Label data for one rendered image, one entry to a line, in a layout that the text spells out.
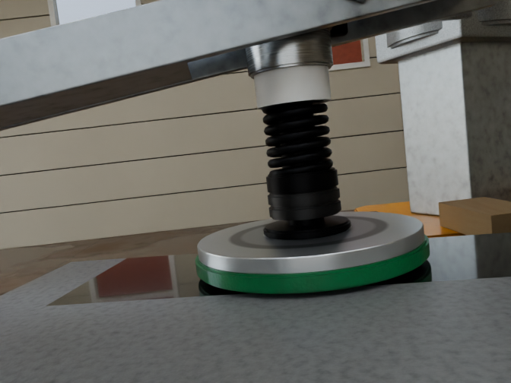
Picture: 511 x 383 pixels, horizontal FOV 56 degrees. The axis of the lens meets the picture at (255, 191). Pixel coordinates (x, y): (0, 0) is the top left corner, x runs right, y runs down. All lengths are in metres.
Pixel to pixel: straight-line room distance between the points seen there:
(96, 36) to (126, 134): 6.25
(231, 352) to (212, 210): 6.24
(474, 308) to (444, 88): 0.83
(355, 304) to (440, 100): 0.83
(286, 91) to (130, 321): 0.23
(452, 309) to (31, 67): 0.35
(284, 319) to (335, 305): 0.04
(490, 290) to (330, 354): 0.14
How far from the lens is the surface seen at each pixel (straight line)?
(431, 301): 0.36
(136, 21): 0.41
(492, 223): 0.88
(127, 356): 0.32
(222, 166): 6.47
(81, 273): 0.58
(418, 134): 1.19
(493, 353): 0.28
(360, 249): 0.37
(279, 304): 0.37
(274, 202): 0.44
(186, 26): 0.40
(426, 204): 1.20
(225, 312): 0.36
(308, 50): 0.43
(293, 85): 0.43
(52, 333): 0.39
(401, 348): 0.29
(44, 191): 7.04
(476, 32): 1.09
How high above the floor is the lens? 0.98
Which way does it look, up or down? 5 degrees down
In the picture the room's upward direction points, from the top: 6 degrees counter-clockwise
